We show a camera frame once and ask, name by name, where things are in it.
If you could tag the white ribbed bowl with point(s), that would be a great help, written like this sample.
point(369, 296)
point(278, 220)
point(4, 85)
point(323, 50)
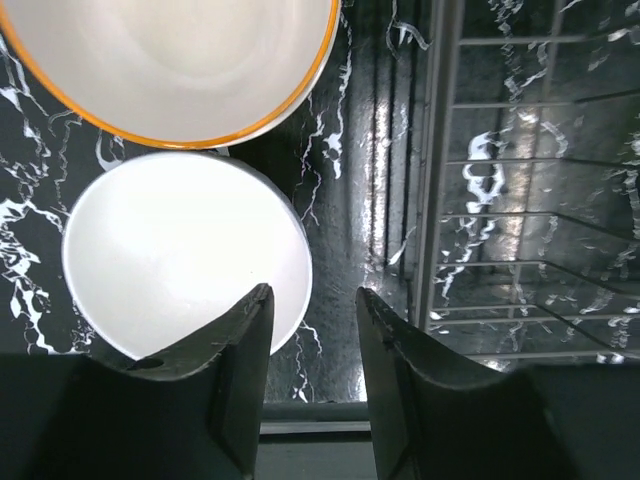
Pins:
point(161, 245)

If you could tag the black wire dish rack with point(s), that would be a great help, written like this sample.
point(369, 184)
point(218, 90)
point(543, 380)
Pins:
point(529, 208)

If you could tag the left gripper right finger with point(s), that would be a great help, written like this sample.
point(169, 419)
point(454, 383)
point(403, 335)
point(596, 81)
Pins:
point(435, 414)

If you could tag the striped white bowl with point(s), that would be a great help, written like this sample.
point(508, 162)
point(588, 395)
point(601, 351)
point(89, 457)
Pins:
point(176, 74)

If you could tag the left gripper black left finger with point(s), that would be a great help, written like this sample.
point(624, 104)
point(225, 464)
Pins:
point(190, 411)

